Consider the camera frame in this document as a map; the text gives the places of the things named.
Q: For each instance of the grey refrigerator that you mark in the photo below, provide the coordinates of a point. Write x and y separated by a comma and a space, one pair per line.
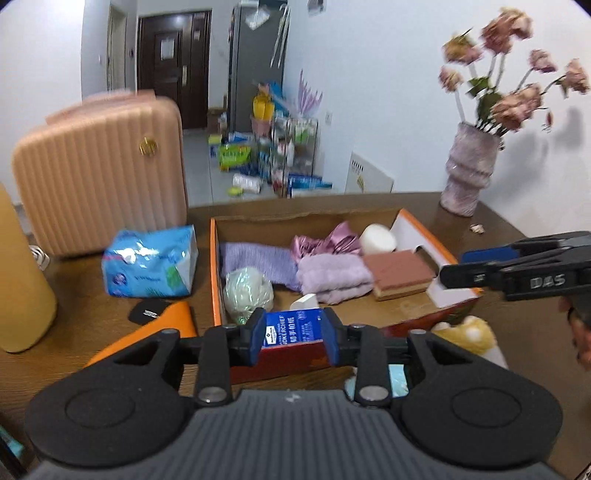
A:
249, 60

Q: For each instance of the lavender folded towel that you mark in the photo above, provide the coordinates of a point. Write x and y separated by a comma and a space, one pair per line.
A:
332, 277

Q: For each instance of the yellow plush toy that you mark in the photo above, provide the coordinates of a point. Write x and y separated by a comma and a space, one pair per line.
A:
475, 334

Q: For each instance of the white plastic bag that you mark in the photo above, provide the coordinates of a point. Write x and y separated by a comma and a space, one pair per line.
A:
247, 182

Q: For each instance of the black small pouch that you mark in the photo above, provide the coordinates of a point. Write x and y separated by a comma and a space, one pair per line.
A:
147, 314

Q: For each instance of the green printed bag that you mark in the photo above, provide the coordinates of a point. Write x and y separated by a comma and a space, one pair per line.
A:
233, 157

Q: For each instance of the blue tissue pack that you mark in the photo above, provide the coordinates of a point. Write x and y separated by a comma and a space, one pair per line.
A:
147, 263

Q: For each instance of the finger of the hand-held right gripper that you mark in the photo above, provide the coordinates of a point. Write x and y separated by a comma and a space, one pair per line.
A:
466, 276
487, 255

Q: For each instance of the purple knit cloth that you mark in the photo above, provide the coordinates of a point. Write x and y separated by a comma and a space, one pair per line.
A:
258, 261

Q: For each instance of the dried pink flowers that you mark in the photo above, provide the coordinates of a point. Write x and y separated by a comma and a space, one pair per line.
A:
512, 106

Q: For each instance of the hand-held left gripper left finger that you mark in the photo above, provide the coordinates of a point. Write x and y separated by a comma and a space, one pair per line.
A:
257, 339

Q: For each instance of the small green packet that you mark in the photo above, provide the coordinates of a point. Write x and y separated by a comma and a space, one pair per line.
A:
235, 191

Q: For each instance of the plastic wrapped white ball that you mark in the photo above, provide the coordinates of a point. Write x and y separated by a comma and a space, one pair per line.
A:
247, 295

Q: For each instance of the orange-edged cardboard box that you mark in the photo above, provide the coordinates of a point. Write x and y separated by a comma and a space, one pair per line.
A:
406, 309

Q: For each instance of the blue printed packet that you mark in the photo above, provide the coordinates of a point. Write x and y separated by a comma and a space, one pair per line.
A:
307, 184

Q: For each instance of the yellow bag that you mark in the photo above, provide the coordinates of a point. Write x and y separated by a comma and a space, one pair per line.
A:
263, 108

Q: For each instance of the small blue tissue packet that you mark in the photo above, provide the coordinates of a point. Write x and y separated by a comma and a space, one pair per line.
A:
293, 327

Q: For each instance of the person's right hand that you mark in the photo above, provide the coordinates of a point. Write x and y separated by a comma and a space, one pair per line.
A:
582, 337

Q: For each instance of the pink ribbed vase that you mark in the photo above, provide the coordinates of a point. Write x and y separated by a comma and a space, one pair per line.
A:
466, 175

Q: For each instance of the purple wall decoration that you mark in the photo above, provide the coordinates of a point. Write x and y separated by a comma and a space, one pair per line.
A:
309, 99

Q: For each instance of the brown sponge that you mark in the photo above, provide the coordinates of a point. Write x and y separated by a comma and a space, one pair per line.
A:
399, 270

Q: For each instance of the yellow cylindrical container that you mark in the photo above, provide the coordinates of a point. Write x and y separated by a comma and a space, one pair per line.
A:
23, 286

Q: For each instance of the fallen flower petal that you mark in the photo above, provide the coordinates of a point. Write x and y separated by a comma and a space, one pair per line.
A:
477, 228

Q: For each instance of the orange box lid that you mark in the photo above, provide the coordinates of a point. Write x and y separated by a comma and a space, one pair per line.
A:
171, 318

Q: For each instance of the pink ribbed suitcase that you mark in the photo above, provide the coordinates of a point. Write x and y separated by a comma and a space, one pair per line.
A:
92, 184

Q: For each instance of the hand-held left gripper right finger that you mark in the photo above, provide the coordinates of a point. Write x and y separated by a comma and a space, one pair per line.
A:
328, 339

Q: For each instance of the dark brown door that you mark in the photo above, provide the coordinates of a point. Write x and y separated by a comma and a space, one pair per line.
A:
171, 83

